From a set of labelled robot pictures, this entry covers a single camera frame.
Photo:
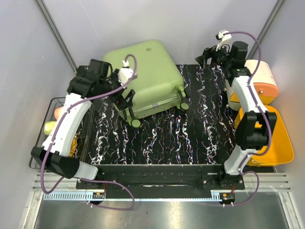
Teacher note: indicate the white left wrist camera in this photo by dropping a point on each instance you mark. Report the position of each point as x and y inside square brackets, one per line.
[126, 73]

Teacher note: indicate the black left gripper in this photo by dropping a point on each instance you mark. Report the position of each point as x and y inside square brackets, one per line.
[122, 102]

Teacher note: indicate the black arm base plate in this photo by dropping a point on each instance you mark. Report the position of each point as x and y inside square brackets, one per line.
[206, 177]

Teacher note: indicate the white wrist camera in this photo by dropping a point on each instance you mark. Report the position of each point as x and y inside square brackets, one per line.
[126, 73]
[223, 38]

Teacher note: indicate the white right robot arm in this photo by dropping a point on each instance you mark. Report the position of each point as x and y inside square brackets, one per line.
[255, 129]

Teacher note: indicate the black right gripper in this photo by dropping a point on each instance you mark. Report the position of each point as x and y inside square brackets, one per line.
[208, 53]

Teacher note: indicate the pink cup in basket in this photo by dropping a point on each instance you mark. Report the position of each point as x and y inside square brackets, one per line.
[57, 112]

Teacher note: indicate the orange plastic basket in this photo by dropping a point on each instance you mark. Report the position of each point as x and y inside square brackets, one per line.
[281, 150]

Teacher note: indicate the black marble pattern mat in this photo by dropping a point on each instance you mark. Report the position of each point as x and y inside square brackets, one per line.
[204, 135]

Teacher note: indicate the white orange drawer cabinet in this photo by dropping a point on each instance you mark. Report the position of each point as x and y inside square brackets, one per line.
[264, 84]

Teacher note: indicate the yellow cup in basket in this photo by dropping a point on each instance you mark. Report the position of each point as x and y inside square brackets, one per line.
[48, 127]

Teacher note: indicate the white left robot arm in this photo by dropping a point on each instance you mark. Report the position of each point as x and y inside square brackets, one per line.
[98, 81]

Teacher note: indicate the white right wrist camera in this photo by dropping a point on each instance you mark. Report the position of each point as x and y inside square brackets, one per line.
[223, 38]

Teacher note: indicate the green hard-shell suitcase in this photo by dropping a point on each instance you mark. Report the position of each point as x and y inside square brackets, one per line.
[158, 86]

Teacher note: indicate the aluminium rail frame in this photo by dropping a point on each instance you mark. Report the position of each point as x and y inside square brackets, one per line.
[75, 190]

